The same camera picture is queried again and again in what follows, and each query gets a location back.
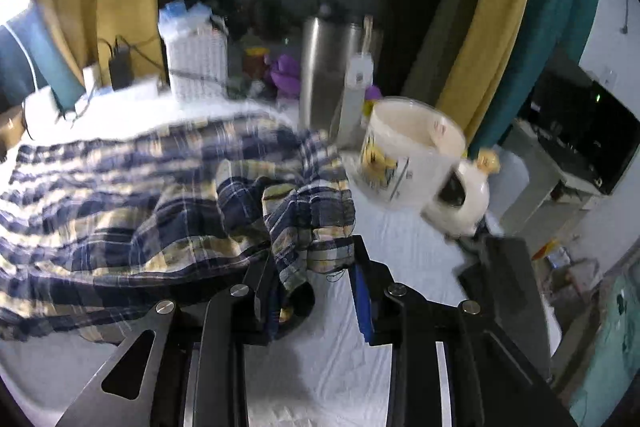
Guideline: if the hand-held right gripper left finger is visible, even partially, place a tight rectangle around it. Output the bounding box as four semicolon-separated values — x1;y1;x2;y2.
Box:
55;252;281;427

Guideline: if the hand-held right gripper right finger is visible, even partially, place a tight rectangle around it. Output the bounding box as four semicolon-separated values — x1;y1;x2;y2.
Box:
347;234;581;427

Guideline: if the plaid flannel shirt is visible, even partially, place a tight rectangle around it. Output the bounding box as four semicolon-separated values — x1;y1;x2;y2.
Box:
0;112;357;345

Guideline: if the white bear mug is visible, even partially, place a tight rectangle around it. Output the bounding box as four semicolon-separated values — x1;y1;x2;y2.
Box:
357;97;501;238

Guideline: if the purple cloth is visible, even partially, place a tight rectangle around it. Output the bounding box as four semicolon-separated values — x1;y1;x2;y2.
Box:
265;53;306;98

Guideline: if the white computer desk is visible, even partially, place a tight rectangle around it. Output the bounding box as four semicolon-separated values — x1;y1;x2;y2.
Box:
500;119;608;238

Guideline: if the steel tumbler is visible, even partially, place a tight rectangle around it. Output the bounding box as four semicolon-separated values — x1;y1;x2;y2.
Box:
299;2;383;148

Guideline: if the white hanging tag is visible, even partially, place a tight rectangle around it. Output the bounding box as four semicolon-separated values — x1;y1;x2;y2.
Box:
345;51;376;88

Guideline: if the white power strip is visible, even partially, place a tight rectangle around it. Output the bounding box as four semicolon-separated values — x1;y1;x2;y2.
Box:
75;77;168;112

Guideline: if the white plastic basket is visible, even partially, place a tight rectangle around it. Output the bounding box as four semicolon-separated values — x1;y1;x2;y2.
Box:
159;14;231;100

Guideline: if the black charger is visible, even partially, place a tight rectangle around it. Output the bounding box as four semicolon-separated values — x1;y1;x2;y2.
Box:
109;39;133;90

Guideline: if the white charger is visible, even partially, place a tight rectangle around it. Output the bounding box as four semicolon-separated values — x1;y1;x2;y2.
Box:
82;64;101;95

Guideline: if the black monitor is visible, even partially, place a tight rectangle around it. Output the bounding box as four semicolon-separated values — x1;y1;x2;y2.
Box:
530;72;598;142
575;79;640;196

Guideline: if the white desk lamp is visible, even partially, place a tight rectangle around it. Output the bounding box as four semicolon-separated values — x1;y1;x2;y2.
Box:
0;0;63;140

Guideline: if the blue packet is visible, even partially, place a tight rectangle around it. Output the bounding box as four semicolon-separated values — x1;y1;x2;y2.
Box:
160;1;211;28

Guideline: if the cardboard box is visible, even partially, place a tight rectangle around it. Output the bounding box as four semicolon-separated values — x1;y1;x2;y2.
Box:
0;112;26;158

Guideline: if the teal curtain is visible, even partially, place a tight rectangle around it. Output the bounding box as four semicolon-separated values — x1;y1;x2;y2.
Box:
470;0;603;148
0;17;86;108

